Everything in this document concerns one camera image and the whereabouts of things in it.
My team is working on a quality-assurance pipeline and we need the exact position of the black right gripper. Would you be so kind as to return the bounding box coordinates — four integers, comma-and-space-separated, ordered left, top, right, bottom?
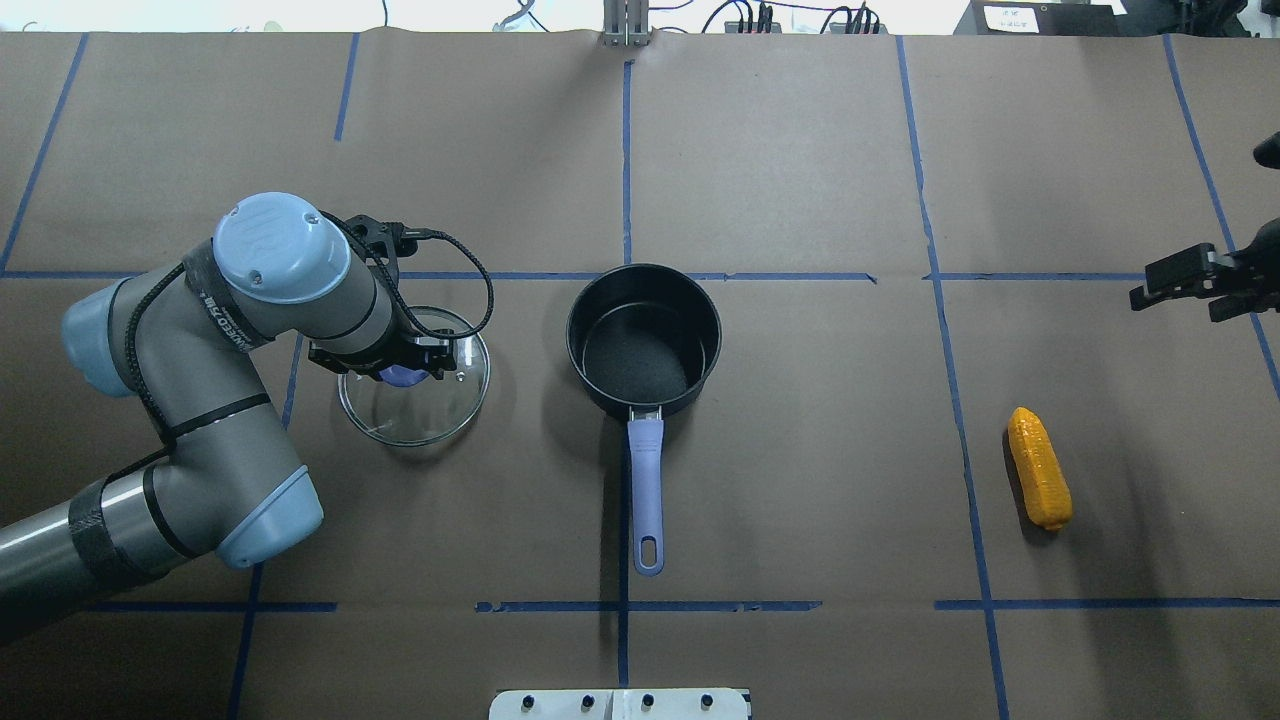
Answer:
1129, 129, 1280, 323

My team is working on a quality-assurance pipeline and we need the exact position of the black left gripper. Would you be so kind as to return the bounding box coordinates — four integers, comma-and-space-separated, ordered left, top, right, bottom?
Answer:
308, 214, 456, 383

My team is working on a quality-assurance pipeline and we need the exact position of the glass pot lid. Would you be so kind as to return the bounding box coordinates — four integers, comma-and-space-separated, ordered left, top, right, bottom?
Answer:
335, 334, 492, 447

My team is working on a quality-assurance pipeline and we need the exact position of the yellow plastic corn cob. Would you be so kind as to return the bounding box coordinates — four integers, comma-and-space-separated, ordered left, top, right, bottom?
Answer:
1006, 406, 1074, 532

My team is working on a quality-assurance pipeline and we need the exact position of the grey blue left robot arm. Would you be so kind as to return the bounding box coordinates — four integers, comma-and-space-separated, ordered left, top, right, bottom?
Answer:
3, 192, 474, 644

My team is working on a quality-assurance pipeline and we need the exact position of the dark blue saucepan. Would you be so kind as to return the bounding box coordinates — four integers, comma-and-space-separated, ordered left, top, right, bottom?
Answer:
566, 263, 722, 577

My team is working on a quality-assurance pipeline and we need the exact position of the black braided left gripper cable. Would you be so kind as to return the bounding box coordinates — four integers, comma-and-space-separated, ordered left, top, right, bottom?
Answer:
398, 228, 495, 341

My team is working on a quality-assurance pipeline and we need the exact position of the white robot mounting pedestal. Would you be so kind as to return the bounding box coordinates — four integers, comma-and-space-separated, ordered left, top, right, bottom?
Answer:
488, 687, 754, 719

